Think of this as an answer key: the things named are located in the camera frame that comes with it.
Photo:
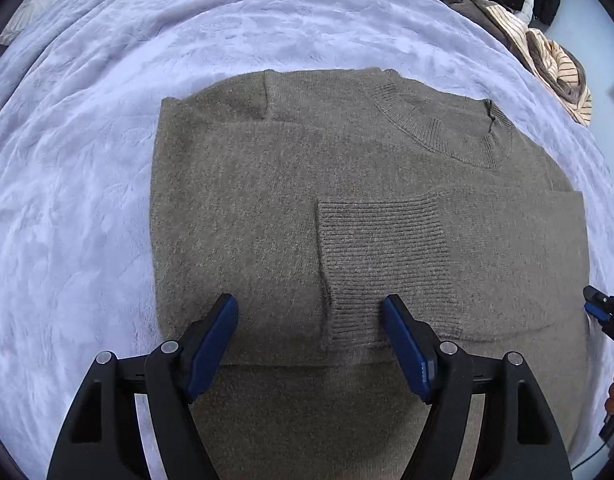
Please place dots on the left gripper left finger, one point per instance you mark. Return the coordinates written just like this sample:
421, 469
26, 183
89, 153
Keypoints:
101, 438

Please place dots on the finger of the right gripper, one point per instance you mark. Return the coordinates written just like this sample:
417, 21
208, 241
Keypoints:
597, 311
591, 294

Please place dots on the olive brown knit sweater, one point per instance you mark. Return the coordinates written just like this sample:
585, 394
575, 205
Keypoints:
310, 197

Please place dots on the striped beige brown clothes pile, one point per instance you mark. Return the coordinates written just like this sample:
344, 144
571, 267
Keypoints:
554, 66

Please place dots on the lavender plush bed blanket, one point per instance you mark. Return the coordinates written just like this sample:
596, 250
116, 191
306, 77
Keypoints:
80, 92

